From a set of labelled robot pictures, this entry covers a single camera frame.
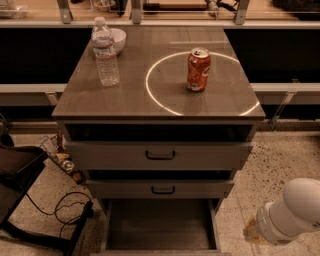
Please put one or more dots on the grey bottom drawer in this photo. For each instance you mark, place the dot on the grey bottom drawer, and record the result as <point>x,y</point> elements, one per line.
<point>160,227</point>

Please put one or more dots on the grey drawer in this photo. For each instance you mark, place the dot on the grey drawer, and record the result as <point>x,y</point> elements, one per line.
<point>94,155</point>
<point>159,189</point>
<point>160,227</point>

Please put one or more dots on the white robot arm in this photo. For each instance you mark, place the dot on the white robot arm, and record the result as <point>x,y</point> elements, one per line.
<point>296,212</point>

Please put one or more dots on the grey drawer cabinet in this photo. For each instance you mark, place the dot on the grey drawer cabinet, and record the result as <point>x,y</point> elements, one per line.
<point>152,103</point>

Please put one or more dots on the grey middle drawer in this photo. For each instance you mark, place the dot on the grey middle drawer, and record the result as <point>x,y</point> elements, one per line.
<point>159,189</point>

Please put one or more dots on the grey top drawer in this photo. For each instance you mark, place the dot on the grey top drawer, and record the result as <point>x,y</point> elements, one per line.
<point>94,155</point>

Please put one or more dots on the orange soda can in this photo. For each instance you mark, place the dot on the orange soda can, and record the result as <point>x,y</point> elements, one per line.
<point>199,63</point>

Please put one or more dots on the clear plastic water bottle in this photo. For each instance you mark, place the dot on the clear plastic water bottle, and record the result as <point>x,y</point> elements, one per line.
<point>105,53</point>

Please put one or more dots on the white bowl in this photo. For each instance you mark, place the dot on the white bowl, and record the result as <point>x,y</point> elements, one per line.
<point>120,37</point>

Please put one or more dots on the snack basket on floor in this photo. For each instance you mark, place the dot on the snack basket on floor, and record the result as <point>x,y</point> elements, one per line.
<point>57,153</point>

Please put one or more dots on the dark chair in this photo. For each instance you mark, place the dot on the dark chair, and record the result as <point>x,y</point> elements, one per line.
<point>19,169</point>

